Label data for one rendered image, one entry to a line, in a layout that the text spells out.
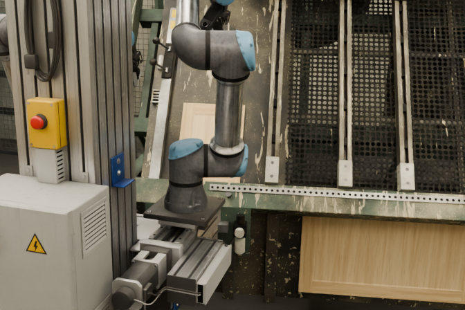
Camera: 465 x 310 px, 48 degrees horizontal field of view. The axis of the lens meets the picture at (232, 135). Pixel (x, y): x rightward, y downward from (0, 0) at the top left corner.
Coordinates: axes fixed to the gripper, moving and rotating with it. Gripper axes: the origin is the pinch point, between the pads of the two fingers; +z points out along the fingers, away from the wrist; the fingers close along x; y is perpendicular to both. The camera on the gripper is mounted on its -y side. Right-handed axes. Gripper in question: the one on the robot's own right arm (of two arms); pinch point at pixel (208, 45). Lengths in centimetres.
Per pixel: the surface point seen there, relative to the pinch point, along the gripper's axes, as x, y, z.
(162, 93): 28, 19, 54
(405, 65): -73, 76, 17
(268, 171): -39, 7, 57
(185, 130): 9, 10, 61
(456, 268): -140, 37, 88
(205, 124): 1, 17, 57
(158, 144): 16, -3, 66
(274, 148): -35, 19, 54
